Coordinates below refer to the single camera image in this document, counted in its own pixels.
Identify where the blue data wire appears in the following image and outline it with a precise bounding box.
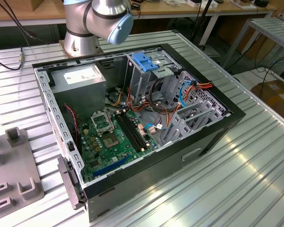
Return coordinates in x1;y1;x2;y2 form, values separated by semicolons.
179;80;193;109

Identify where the orange red power wire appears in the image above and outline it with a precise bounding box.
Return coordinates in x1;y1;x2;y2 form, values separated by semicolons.
167;81;214;128

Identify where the grey metal disk bay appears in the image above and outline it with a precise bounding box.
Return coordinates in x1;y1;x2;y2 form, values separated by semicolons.
160;70;232;146

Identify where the black RAM slot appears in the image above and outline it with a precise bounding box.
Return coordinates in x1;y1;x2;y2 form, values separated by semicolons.
115;115;140;153
121;113;145;151
124;113;149;149
118;114;142;152

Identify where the grey metal drive cage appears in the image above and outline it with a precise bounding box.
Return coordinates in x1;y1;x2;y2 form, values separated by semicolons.
123;49;183;102

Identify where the CPU socket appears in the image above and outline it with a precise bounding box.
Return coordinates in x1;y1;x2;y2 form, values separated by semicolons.
101;132;121;150

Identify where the green motherboard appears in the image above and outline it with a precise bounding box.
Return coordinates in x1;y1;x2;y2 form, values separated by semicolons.
77;110;160;184

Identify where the metal socket cover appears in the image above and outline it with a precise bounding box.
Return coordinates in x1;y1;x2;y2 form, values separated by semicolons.
90;111;115;136

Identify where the blue plastic drive latch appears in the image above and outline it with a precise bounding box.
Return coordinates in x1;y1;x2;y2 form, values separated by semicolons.
132;52;160;73

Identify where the black open PC case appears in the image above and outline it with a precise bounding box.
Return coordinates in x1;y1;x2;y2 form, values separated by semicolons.
32;43;247;223

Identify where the grey power supply unit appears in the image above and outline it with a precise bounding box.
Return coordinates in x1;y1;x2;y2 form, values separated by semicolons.
49;63;107;121

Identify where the blue expansion slot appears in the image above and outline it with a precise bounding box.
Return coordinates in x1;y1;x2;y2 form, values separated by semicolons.
92;155;130;178

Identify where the wooden desk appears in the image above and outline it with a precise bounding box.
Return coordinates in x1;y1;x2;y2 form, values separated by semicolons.
0;0;277;45

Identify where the small white box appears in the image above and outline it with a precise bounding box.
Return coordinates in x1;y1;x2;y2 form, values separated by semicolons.
187;0;204;8

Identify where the brown cardboard box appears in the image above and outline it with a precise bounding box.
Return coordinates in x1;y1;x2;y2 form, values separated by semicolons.
250;79;284;120

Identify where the grey parts rack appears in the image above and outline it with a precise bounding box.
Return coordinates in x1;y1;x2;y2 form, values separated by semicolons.
0;126;45;217

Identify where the plain cardboard box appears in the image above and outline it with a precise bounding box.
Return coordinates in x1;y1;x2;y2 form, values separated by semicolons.
29;0;64;12

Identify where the white brown box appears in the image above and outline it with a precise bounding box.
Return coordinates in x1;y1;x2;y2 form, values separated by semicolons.
231;0;254;9

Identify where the metal slat rack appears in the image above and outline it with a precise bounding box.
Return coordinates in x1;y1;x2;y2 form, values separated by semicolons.
223;17;284;69

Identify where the thin blue wire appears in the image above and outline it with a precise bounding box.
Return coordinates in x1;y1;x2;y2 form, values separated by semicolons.
143;123;168;132

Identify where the yellow black wire bundle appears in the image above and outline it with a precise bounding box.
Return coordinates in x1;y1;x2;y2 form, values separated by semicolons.
105;87;125;108

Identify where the grey case side handle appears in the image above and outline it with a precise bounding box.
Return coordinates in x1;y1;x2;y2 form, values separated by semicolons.
57;155;87;210

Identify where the brown square base plate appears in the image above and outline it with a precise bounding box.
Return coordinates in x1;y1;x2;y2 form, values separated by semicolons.
58;39;102;59

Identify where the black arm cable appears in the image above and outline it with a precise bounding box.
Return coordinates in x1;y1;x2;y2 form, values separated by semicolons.
0;0;50;71

